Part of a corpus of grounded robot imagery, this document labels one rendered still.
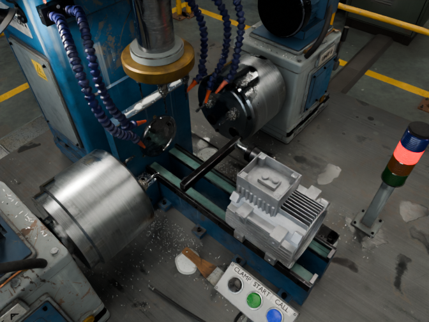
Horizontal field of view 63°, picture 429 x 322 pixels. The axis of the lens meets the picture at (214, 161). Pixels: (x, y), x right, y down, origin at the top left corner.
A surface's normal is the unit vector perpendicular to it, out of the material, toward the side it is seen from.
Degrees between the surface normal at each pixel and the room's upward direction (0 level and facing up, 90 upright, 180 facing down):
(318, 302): 0
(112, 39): 90
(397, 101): 0
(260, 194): 90
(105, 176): 17
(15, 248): 0
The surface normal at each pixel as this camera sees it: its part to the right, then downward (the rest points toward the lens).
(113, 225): 0.69, 0.16
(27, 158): -0.01, -0.67
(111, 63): 0.76, 0.48
